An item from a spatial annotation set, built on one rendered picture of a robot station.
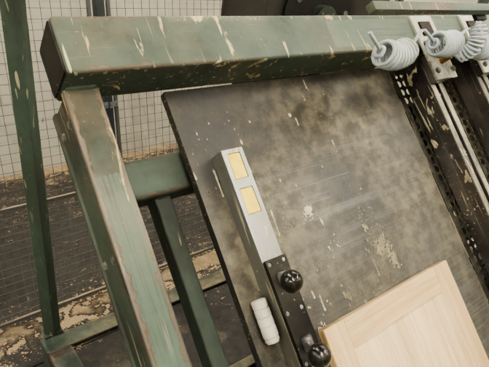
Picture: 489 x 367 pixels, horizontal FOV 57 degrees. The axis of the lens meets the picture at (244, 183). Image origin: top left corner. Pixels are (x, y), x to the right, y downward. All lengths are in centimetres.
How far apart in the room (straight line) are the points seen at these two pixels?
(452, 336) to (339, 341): 35
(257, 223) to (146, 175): 23
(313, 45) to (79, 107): 52
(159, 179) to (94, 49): 26
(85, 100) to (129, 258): 26
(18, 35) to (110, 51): 44
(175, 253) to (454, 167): 81
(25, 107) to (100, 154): 52
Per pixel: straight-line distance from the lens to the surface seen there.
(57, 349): 177
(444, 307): 120
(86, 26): 80
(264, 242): 84
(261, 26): 97
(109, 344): 293
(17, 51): 121
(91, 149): 75
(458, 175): 135
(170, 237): 86
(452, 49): 122
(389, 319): 105
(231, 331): 294
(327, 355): 74
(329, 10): 165
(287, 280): 72
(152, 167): 87
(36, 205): 139
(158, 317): 72
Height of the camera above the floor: 193
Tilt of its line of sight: 23 degrees down
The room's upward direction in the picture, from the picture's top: 2 degrees clockwise
